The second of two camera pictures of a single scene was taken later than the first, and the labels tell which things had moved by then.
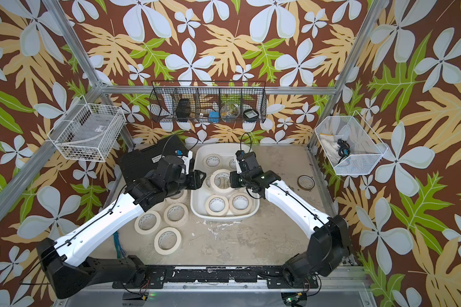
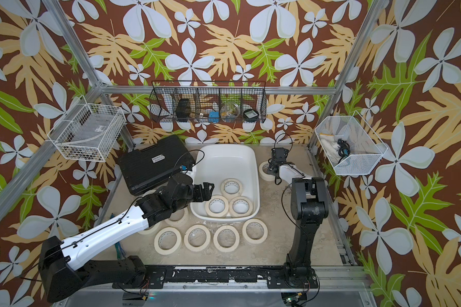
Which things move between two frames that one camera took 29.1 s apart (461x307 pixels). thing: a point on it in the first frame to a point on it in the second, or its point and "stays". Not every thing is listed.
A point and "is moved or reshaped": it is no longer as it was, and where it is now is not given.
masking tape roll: (212, 160) to (255, 231)
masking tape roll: (216, 205) stays
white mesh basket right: (365, 151) stays
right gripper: (234, 178) to (271, 166)
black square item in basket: (250, 115) stays
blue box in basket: (214, 117) stays
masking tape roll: (175, 215) stays
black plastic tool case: (136, 162) stays
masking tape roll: (167, 240) stays
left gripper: (194, 180) to (207, 193)
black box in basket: (183, 110) stays
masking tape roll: (233, 164) is moved or reshaped
